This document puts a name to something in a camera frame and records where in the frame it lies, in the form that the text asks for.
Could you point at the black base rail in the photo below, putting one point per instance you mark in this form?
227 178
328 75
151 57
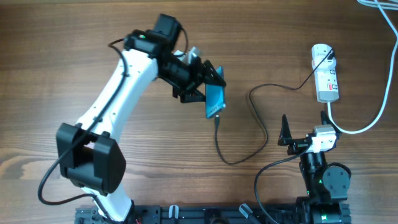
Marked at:
277 213

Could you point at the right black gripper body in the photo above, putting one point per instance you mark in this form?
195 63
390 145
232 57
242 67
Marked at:
298 146

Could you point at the white power strip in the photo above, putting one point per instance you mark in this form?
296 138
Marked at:
324 66

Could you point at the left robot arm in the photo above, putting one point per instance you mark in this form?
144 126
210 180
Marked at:
88 151

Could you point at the turquoise screen smartphone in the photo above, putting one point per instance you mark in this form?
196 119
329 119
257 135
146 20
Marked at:
215 100

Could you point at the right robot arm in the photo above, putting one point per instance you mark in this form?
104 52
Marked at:
327 184

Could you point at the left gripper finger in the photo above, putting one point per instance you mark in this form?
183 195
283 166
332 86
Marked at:
210 76
195 96

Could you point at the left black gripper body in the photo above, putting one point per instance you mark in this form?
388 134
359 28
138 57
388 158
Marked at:
195 78

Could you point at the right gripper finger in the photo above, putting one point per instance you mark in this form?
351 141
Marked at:
326 120
285 137

